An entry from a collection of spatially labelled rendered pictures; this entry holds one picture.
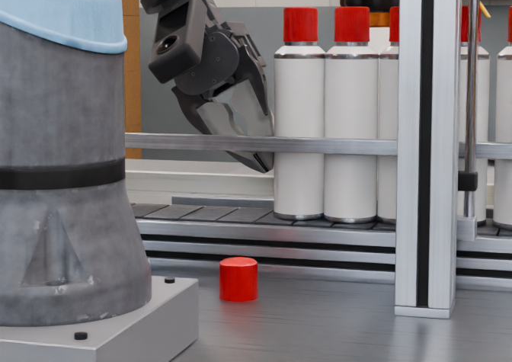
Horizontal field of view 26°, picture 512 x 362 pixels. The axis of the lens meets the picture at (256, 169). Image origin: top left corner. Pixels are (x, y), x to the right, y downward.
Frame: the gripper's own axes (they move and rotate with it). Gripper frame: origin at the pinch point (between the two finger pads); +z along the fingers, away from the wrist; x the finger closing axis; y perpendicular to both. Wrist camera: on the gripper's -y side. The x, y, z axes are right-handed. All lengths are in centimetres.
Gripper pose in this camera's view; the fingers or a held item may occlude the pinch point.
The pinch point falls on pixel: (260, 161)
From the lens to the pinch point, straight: 109.6
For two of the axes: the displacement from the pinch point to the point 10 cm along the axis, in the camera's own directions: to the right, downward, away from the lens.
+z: 4.8, 8.8, -0.3
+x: -8.3, 4.7, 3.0
